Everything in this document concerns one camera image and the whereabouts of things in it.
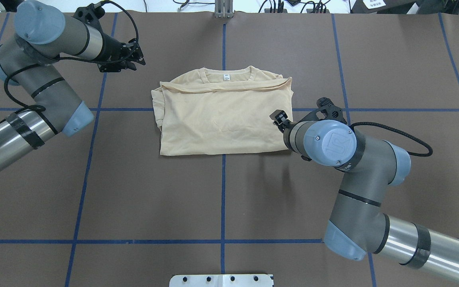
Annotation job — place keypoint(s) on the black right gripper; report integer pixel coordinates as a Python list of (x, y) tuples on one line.
[(280, 119)]

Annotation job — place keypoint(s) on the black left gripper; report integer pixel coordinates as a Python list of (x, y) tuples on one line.
[(112, 50)]

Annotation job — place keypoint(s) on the cream long-sleeve printed shirt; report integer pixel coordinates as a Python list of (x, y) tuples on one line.
[(212, 112)]

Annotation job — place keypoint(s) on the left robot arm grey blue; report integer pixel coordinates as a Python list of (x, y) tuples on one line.
[(48, 105)]

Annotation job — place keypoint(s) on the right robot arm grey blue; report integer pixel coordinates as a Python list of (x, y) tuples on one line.
[(357, 226)]

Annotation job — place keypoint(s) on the aluminium camera mount post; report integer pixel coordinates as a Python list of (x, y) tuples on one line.
[(223, 9)]

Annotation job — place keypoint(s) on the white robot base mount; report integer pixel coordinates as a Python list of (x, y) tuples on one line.
[(222, 280)]

